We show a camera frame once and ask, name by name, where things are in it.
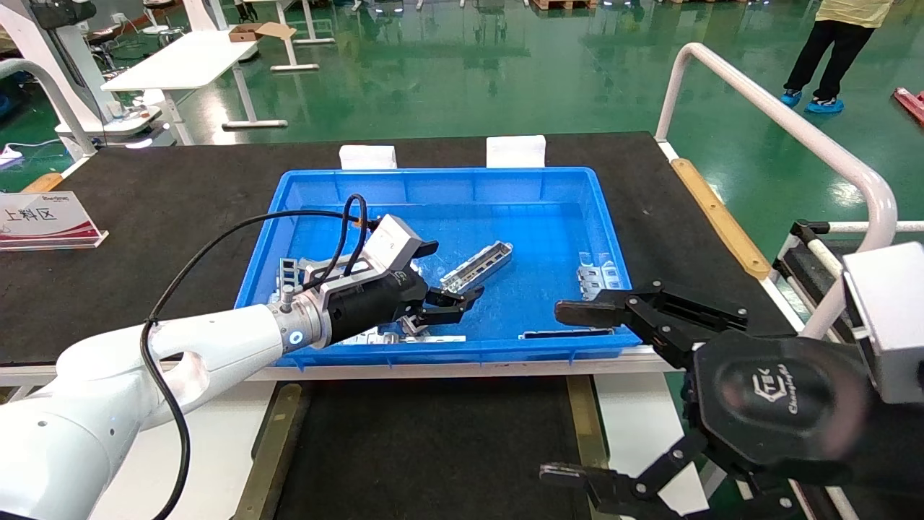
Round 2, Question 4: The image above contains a standing person yellow shirt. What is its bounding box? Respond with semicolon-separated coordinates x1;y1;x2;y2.
780;0;896;115

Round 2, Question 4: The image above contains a red metal object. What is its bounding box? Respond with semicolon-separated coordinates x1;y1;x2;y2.
894;87;924;128

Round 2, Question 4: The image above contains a folded metal bracket stack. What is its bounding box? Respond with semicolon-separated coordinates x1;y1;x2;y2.
576;251;623;300

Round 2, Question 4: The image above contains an acrylic sign stand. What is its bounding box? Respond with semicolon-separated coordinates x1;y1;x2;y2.
0;191;109;251

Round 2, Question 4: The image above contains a black and white side cart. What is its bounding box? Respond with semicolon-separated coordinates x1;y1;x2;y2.
772;219;924;340

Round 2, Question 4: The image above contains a wooden edge strip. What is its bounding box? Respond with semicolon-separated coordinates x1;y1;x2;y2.
670;157;772;281
22;172;66;194

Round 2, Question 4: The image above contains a white cart handle rail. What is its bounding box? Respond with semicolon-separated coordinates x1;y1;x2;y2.
0;58;98;160
653;42;899;340

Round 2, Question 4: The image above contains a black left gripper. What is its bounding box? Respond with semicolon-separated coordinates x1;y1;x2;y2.
325;266;486;347

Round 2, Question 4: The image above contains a black flat container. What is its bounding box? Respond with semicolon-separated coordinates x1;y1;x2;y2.
274;376;596;520

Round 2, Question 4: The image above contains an open cardboard box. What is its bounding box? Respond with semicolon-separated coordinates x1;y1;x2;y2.
229;22;297;43

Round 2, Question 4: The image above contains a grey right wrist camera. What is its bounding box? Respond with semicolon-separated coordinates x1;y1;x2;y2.
841;242;924;405

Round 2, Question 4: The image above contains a white desk frame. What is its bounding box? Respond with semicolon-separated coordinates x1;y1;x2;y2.
245;0;336;73

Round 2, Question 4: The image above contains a ladder-shaped metal bracket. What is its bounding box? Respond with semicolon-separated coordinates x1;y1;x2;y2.
278;256;298;308

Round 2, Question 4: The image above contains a white foam block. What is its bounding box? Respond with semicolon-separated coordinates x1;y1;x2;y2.
486;135;547;169
339;144;398;170

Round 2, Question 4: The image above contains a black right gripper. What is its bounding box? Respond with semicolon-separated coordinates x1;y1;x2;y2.
539;280;878;520

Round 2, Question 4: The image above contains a blue plastic bin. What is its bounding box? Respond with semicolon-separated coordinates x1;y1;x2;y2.
235;168;643;369

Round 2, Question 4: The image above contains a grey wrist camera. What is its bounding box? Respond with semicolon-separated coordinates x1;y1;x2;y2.
841;242;924;405
359;214;440;275

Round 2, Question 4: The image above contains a black table mat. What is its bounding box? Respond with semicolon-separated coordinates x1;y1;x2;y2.
0;131;795;365

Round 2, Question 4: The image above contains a white work table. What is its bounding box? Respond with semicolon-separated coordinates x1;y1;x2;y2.
101;29;289;145

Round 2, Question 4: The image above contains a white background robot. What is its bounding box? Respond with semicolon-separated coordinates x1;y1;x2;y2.
0;0;167;149

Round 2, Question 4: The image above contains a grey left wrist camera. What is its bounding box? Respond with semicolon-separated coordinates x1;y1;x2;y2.
359;214;440;275

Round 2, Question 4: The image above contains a silver metal channel bracket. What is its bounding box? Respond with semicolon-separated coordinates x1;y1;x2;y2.
439;240;515;295

